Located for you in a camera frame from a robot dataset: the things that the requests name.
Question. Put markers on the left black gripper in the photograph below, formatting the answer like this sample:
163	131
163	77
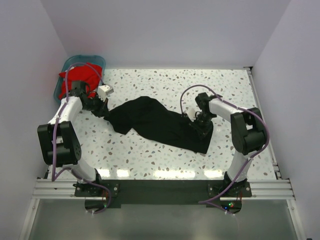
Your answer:
103	108

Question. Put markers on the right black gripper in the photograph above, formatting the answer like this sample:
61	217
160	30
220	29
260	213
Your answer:
202	130

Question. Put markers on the black t shirt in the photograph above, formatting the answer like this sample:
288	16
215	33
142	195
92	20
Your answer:
151	120

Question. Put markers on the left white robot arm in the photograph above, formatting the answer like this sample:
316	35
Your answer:
58	140

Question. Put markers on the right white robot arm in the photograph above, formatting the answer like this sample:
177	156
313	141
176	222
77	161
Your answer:
249	136

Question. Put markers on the red t shirt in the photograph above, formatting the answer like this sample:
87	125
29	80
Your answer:
90	74

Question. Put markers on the teal plastic basket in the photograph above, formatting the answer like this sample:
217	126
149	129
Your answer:
93	59

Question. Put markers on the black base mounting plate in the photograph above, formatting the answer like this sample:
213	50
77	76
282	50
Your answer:
116	193

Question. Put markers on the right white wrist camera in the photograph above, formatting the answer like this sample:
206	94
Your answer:
191	114

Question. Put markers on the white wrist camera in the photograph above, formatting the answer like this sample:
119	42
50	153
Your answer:
191	114
103	91

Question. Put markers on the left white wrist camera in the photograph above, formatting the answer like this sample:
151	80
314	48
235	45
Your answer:
103	91

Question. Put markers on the aluminium frame rail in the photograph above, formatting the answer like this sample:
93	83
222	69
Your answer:
277	189

